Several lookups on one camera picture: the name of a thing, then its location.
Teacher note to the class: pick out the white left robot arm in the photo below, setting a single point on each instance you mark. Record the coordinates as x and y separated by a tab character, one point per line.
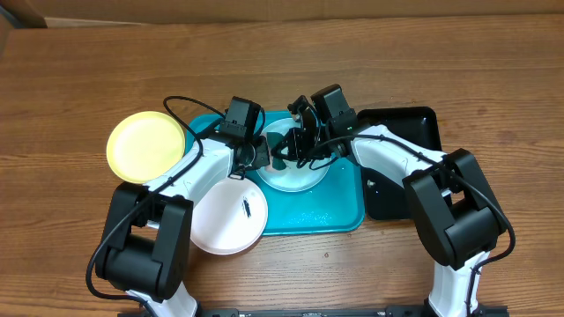
144	247

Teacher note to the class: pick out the green and yellow sponge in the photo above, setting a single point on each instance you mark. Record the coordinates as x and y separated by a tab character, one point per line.
274	140

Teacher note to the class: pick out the black water tray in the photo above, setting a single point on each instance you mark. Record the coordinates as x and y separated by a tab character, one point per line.
384	200

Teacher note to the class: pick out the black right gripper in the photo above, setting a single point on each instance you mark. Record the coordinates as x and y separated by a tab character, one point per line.
298	143

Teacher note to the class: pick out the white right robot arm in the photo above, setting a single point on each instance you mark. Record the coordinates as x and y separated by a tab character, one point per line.
457	217

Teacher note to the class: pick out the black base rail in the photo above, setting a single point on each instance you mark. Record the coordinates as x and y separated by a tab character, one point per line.
308	312

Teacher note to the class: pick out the light blue plate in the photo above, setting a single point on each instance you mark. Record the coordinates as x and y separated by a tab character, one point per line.
292	178

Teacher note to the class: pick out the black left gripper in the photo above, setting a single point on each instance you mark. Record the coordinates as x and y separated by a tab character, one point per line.
261	158

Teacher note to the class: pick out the pink plate with stain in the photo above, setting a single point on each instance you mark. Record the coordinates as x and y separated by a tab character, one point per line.
230	218

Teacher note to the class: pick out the yellow plate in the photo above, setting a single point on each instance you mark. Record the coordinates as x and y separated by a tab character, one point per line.
145	145

